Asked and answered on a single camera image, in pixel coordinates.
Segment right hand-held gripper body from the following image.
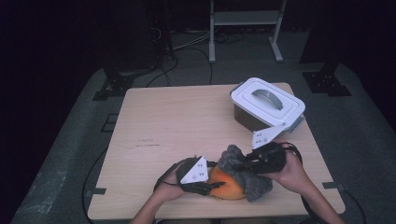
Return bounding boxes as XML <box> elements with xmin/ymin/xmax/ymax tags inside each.
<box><xmin>247</xmin><ymin>121</ymin><xmax>288</xmax><ymax>175</ymax></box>

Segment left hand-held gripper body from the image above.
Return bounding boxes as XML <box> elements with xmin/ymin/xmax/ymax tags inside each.
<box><xmin>176</xmin><ymin>156</ymin><xmax>209</xmax><ymax>196</ymax></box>

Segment orange plush toy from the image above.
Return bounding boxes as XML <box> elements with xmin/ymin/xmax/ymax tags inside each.
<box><xmin>206</xmin><ymin>166</ymin><xmax>247</xmax><ymax>201</ymax></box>

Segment grey cloth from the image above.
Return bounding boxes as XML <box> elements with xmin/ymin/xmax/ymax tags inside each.
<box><xmin>217</xmin><ymin>144</ymin><xmax>274</xmax><ymax>203</ymax></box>

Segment clear brown storage box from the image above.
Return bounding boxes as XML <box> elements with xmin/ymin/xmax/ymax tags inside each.
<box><xmin>232</xmin><ymin>81</ymin><xmax>306</xmax><ymax>133</ymax></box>

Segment white lid with grey handle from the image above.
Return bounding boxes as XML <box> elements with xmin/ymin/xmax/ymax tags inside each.
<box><xmin>230</xmin><ymin>77</ymin><xmax>306</xmax><ymax>133</ymax></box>

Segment person's right hand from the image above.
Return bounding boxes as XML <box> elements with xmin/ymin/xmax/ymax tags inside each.
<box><xmin>260</xmin><ymin>141</ymin><xmax>307</xmax><ymax>195</ymax></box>

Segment person's left hand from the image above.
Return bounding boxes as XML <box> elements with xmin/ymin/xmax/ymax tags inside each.
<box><xmin>153</xmin><ymin>164</ymin><xmax>188</xmax><ymax>203</ymax></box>

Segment black tape strip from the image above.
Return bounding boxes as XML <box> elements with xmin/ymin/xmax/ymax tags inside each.
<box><xmin>85</xmin><ymin>187</ymin><xmax>106</xmax><ymax>199</ymax></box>
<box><xmin>321</xmin><ymin>181</ymin><xmax>346</xmax><ymax>191</ymax></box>

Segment black stand base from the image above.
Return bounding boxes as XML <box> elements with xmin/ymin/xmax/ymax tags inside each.
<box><xmin>92</xmin><ymin>73</ymin><xmax>138</xmax><ymax>102</ymax></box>
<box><xmin>302</xmin><ymin>60</ymin><xmax>353</xmax><ymax>97</ymax></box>

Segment black tape square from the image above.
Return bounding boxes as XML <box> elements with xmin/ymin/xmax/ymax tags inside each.
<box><xmin>101</xmin><ymin>113</ymin><xmax>120</xmax><ymax>133</ymax></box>

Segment white metal stand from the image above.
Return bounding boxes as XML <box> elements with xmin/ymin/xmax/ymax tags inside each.
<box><xmin>208</xmin><ymin>0</ymin><xmax>288</xmax><ymax>64</ymax></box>

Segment right hand-held gripper cable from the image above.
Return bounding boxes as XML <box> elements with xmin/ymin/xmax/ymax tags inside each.
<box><xmin>279</xmin><ymin>142</ymin><xmax>368</xmax><ymax>224</ymax></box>

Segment hand-held gripper cable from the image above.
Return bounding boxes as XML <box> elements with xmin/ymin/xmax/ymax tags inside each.
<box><xmin>279</xmin><ymin>142</ymin><xmax>368</xmax><ymax>224</ymax></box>
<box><xmin>153</xmin><ymin>160</ymin><xmax>188</xmax><ymax>192</ymax></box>

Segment left hand-held gripper cable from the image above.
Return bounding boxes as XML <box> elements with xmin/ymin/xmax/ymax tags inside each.
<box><xmin>153</xmin><ymin>160</ymin><xmax>188</xmax><ymax>192</ymax></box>

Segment black floor cable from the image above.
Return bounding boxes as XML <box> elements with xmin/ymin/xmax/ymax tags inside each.
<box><xmin>183</xmin><ymin>46</ymin><xmax>214</xmax><ymax>86</ymax></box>
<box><xmin>146</xmin><ymin>55</ymin><xmax>180</xmax><ymax>88</ymax></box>

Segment long black cable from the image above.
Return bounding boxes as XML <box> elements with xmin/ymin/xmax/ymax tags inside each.
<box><xmin>81</xmin><ymin>148</ymin><xmax>108</xmax><ymax>224</ymax></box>

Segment white floor cables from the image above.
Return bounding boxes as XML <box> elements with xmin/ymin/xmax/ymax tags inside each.
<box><xmin>172</xmin><ymin>30</ymin><xmax>212</xmax><ymax>51</ymax></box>

